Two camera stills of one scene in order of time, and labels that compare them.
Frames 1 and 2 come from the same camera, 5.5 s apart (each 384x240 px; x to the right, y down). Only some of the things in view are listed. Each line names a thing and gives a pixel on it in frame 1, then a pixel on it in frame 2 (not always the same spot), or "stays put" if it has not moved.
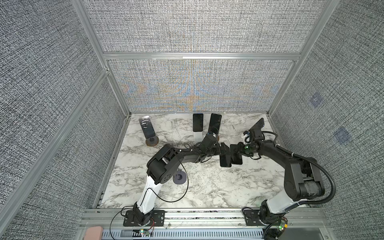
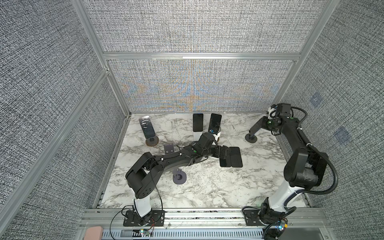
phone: [147, 126] stays put
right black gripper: [239, 148] to [265, 119]
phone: [236, 158] stays put
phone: [225, 159] stays put
